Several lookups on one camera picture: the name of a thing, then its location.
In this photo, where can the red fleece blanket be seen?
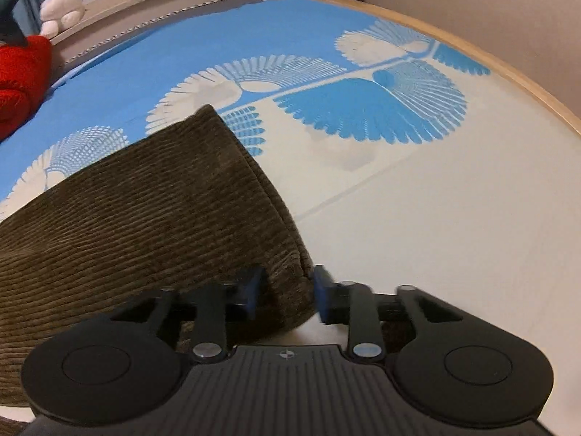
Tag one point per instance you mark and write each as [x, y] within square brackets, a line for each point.
[20, 77]

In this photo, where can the beige headboard shelf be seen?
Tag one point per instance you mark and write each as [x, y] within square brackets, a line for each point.
[136, 11]

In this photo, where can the white plush toy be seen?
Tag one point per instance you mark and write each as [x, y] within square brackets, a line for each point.
[61, 11]

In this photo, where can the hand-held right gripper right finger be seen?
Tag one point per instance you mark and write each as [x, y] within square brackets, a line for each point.
[323, 297]

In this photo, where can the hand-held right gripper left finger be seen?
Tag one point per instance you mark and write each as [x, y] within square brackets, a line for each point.
[252, 294]

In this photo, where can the blue and white printed bedsheet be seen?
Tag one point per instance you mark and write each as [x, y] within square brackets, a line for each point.
[408, 213]

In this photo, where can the wooden bed frame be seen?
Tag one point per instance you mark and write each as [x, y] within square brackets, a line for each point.
[573, 121]

